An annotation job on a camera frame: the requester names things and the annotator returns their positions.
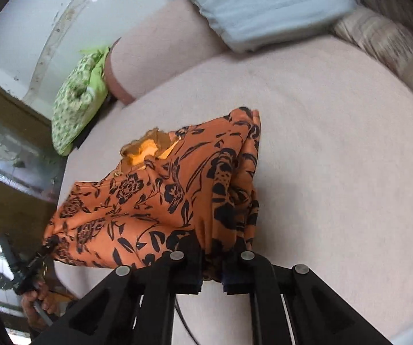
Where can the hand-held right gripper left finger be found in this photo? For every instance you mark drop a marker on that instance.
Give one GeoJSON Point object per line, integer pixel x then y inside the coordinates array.
{"type": "Point", "coordinates": [188, 273]}

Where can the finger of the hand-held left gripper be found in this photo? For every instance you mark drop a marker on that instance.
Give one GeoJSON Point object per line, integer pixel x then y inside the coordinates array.
{"type": "Point", "coordinates": [35, 266]}

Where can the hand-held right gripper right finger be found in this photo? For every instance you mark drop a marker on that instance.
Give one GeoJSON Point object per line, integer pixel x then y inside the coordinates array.
{"type": "Point", "coordinates": [235, 280]}

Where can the orange floral blouse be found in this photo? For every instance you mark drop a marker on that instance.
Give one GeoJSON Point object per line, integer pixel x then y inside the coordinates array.
{"type": "Point", "coordinates": [156, 201]}

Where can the person's left hand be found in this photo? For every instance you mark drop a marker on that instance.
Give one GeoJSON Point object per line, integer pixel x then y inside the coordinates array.
{"type": "Point", "coordinates": [46, 302]}

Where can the wooden stained glass door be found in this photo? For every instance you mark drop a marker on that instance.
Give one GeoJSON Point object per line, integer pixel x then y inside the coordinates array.
{"type": "Point", "coordinates": [8, 143]}

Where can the green patterned blanket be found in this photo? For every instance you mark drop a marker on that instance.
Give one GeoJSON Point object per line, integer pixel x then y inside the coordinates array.
{"type": "Point", "coordinates": [77, 104]}

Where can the pink sofa backrest cushion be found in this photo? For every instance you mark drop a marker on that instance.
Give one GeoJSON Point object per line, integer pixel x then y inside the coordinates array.
{"type": "Point", "coordinates": [156, 50]}

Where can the light blue pillow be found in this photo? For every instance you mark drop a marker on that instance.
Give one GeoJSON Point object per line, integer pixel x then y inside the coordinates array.
{"type": "Point", "coordinates": [264, 3]}

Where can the large striped floral cushion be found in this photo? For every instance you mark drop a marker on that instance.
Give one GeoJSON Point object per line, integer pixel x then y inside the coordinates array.
{"type": "Point", "coordinates": [400, 39]}

